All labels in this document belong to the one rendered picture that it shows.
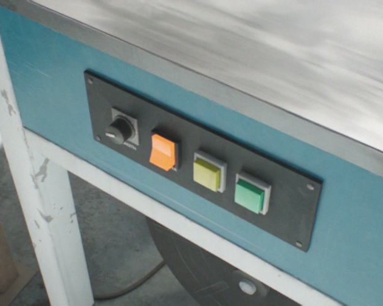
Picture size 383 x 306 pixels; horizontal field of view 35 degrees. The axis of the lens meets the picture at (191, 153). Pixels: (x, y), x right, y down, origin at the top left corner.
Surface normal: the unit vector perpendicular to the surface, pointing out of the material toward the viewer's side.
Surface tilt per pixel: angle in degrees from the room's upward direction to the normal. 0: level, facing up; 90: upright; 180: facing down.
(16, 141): 90
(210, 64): 0
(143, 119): 90
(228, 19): 0
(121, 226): 0
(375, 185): 90
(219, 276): 90
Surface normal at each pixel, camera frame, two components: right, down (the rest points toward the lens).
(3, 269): 0.88, 0.33
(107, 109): -0.58, 0.57
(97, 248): 0.00, -0.72
